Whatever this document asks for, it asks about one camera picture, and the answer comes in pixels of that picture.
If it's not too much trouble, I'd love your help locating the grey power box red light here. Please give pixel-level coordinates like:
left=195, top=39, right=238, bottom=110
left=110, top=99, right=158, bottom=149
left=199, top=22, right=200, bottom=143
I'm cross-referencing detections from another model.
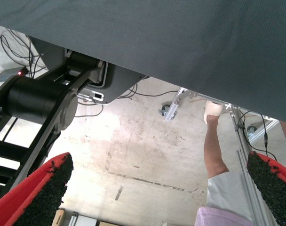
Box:
left=0, top=66, right=30, bottom=82

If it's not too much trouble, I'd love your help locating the aluminium table brace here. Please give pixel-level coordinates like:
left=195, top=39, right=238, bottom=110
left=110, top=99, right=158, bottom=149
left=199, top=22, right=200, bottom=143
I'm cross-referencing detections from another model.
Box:
left=163, top=87, right=198, bottom=122

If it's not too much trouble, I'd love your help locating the black cable with inline plug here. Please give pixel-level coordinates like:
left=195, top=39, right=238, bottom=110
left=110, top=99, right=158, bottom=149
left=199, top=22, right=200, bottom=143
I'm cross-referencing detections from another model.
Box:
left=233, top=110, right=279, bottom=162

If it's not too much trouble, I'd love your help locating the aluminium frame rail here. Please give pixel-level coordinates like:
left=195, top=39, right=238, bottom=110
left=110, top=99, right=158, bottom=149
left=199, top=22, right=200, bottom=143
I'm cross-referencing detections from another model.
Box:
left=247, top=119, right=280, bottom=145

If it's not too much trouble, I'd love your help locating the tangled black floor cable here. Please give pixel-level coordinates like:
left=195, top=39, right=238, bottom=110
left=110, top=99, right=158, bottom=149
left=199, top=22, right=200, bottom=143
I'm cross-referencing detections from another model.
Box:
left=0, top=26, right=48, bottom=80

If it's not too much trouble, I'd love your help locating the brown cardboard box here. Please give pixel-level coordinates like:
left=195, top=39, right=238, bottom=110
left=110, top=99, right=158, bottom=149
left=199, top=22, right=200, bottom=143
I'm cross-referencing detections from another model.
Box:
left=52, top=209, right=65, bottom=226

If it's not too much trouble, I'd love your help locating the black caster wheel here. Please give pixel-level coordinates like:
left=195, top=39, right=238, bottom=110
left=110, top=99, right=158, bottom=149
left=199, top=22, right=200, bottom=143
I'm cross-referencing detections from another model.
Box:
left=246, top=125, right=258, bottom=137
left=158, top=103, right=170, bottom=118

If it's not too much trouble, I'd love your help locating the white shoe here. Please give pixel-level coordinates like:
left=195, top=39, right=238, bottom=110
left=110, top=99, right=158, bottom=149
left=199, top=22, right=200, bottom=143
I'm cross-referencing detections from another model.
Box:
left=203, top=100, right=225, bottom=124

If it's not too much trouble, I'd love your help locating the black robot torso column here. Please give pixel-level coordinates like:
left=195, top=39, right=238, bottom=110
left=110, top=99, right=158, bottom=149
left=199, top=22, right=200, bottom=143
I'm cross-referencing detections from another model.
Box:
left=0, top=50, right=106, bottom=205

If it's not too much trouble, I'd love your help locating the long black floor cable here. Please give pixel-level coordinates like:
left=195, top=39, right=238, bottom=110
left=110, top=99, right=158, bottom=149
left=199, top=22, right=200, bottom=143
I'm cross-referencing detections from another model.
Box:
left=114, top=83, right=180, bottom=100

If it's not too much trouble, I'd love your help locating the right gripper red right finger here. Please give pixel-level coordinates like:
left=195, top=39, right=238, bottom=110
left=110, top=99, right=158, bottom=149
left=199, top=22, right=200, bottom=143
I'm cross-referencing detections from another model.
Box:
left=246, top=151, right=286, bottom=226

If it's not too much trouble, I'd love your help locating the person in white shorts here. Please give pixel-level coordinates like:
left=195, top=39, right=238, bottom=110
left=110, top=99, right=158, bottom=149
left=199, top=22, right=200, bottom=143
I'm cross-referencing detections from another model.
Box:
left=196, top=100, right=286, bottom=226

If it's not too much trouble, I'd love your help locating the aluminium frame with casters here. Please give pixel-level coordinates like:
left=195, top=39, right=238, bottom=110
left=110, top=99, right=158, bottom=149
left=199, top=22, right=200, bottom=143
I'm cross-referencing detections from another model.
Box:
left=224, top=101, right=280, bottom=226

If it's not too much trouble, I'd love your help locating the looped black floor cable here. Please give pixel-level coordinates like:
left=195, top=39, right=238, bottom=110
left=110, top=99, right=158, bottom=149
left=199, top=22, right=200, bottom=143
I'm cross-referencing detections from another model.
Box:
left=73, top=103, right=104, bottom=118

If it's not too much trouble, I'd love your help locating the dark grey table cloth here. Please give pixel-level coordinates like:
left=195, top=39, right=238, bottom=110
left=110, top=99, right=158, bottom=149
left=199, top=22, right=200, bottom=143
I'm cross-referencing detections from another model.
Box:
left=0, top=0, right=286, bottom=129

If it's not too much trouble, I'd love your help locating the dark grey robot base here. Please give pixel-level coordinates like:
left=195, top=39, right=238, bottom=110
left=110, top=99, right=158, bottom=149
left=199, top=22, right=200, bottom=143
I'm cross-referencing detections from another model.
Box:
left=27, top=35, right=151, bottom=105

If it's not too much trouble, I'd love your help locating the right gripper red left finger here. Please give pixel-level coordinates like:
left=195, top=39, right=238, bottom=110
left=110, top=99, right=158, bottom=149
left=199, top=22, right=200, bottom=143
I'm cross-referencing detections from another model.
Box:
left=0, top=152, right=74, bottom=226

